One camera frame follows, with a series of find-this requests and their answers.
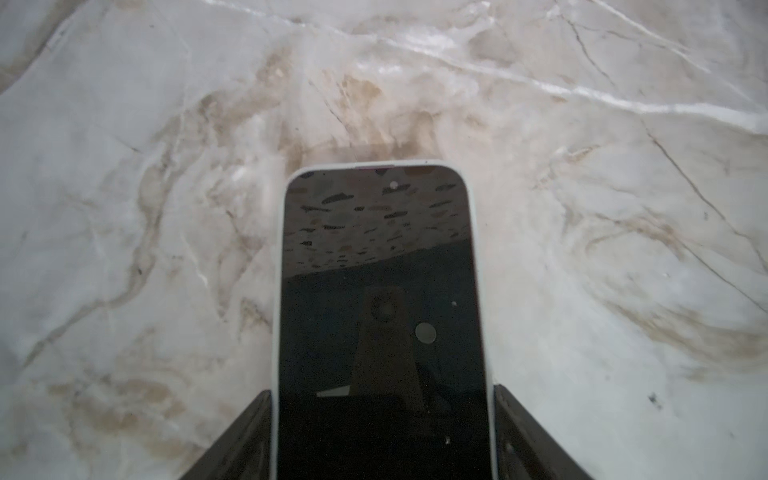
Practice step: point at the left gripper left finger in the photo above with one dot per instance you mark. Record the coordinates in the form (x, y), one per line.
(243, 449)

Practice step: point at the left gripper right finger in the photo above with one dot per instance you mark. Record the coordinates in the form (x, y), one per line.
(525, 450)

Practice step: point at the black phone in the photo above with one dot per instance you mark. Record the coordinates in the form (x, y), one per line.
(380, 366)

